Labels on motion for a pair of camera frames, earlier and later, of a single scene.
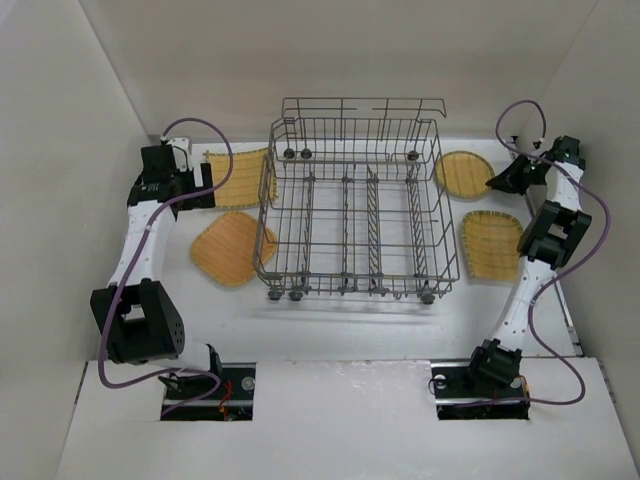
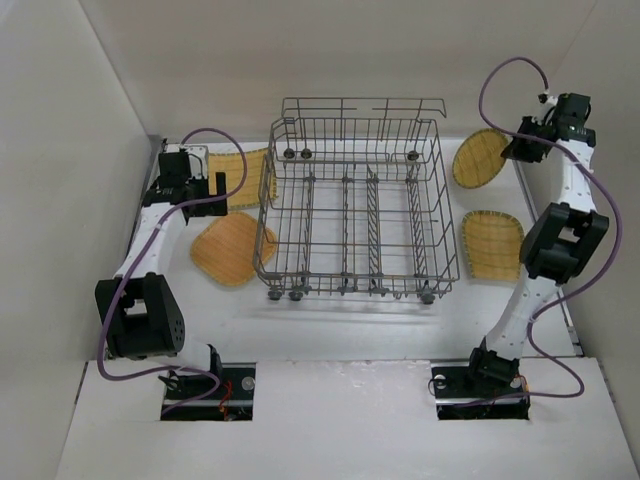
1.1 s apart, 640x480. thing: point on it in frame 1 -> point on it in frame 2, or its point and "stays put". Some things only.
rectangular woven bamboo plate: (252, 181) stays put
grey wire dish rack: (355, 201) stays put
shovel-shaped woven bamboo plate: (492, 239) stays put
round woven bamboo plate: (463, 174) -> (479, 160)
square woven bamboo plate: (233, 247) stays put
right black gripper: (513, 179) -> (520, 145)
